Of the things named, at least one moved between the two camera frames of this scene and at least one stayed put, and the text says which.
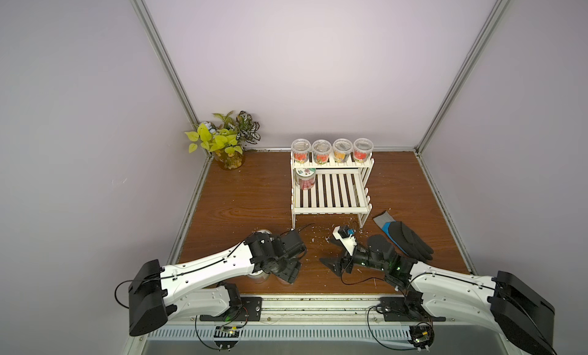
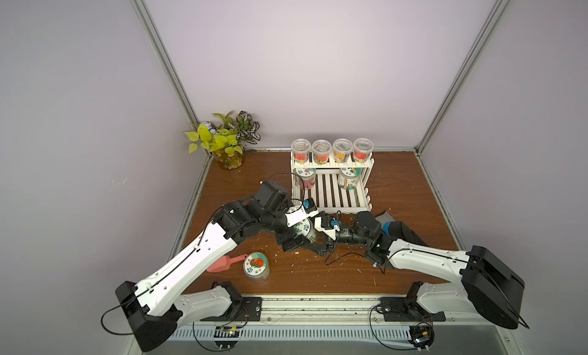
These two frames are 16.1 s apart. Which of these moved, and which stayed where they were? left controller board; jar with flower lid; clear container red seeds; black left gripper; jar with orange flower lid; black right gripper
Moved: jar with orange flower lid; black right gripper; black left gripper
Stayed: clear container red seeds; jar with flower lid; left controller board
